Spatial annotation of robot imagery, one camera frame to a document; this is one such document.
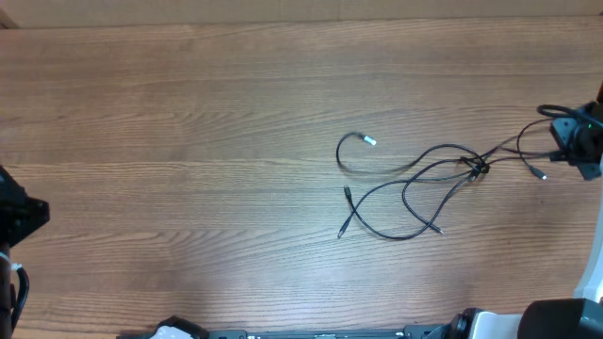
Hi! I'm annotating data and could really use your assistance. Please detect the black cable bundle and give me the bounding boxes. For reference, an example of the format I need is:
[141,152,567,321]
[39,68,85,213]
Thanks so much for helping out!
[334,117,562,241]

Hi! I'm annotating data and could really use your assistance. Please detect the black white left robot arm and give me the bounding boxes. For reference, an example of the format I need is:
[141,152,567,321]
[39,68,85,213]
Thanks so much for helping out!
[1,167,50,339]

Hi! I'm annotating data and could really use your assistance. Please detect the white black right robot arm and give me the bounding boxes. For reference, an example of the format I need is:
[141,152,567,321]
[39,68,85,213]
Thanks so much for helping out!
[429,98,602,339]

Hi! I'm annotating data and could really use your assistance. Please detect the black right camera cable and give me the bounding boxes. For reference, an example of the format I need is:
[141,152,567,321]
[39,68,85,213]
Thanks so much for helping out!
[536,103,603,131]

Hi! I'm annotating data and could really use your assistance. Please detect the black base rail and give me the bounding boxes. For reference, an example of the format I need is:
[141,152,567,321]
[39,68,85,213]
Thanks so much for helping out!
[116,308,481,339]

